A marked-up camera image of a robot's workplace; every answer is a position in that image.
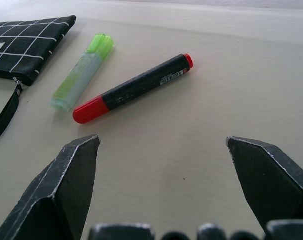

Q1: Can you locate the black marker with red cap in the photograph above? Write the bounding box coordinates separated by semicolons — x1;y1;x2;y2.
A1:
72;52;195;125

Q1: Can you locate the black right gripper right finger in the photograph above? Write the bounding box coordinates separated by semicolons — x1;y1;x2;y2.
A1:
225;136;303;238

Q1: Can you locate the green highlighter pen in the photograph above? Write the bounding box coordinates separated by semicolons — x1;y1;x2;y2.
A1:
49;33;115;112

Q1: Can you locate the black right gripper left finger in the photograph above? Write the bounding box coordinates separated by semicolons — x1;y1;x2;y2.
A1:
0;134;101;240

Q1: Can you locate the black white-grid pencil case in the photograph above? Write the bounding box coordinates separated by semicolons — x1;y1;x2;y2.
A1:
0;15;77;139

